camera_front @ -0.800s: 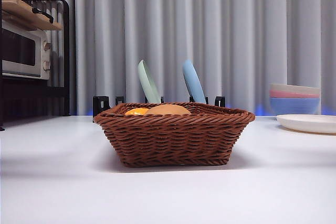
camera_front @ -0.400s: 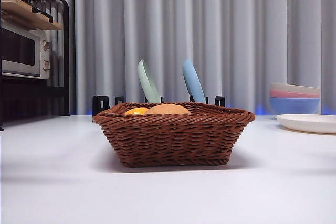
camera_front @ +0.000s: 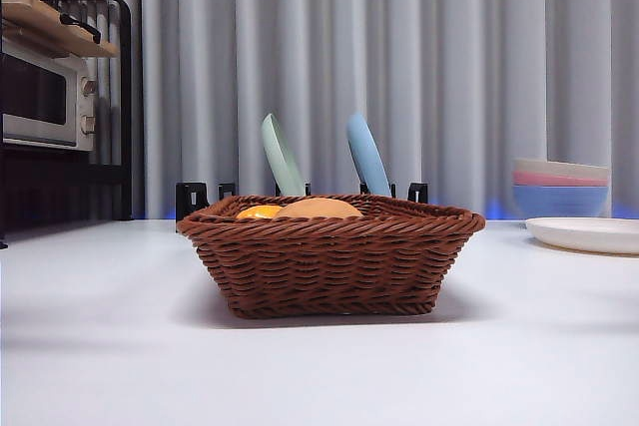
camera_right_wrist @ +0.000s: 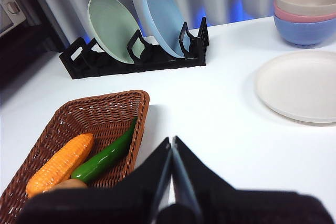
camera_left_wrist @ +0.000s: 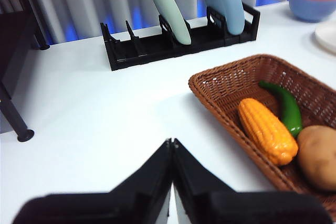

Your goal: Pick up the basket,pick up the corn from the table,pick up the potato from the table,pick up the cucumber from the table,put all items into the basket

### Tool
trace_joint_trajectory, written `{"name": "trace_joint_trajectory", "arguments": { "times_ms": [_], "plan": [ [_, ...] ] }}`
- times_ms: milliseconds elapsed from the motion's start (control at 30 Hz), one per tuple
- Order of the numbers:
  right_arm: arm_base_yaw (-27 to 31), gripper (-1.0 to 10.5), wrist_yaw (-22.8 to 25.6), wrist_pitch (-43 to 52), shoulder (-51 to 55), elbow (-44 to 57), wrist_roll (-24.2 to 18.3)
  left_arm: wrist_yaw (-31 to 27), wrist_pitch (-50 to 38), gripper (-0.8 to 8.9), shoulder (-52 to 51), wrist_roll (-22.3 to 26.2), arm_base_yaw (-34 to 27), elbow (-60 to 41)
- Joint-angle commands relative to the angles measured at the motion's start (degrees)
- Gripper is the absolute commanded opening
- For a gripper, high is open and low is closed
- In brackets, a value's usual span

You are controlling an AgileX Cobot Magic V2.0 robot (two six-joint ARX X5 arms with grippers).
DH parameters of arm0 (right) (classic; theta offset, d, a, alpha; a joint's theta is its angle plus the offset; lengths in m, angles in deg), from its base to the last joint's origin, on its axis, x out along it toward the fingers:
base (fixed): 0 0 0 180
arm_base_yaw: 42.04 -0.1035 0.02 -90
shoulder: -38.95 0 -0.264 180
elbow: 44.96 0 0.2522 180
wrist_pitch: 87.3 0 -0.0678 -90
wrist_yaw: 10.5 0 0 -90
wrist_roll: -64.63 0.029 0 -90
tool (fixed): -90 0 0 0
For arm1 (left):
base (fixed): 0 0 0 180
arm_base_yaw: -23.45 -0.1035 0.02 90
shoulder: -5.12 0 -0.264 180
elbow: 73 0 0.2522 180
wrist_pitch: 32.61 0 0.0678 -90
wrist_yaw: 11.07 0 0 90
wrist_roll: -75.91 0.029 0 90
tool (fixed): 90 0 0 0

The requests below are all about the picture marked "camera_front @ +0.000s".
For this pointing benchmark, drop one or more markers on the wooden shelf board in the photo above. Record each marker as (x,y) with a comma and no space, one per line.
(77,47)

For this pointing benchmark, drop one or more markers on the light blue plate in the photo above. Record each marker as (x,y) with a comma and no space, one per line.
(368,156)

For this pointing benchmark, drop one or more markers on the brown wicker basket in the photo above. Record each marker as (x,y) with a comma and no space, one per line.
(324,266)

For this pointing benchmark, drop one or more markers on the pink bowl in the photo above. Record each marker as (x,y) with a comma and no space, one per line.
(551,178)

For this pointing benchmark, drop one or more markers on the orange plastic corn cob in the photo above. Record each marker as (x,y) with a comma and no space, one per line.
(257,212)

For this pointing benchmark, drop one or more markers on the grey curtain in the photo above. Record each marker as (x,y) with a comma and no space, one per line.
(449,47)

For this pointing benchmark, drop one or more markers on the cream toaster oven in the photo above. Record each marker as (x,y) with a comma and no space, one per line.
(32,97)

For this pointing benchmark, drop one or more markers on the black plate rack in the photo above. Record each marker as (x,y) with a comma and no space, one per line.
(192,196)

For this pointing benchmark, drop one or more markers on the white plate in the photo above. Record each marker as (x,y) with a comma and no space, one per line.
(584,234)

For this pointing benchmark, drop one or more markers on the black metal shelf frame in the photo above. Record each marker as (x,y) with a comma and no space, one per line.
(125,97)

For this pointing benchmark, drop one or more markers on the tan potato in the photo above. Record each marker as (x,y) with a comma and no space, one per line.
(319,209)

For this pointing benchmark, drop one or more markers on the blue bowl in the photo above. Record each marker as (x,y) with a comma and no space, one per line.
(561,199)

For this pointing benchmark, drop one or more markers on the pale green plate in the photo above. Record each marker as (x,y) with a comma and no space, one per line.
(282,161)

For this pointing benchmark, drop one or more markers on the beige bowl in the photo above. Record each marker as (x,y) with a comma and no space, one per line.
(561,166)

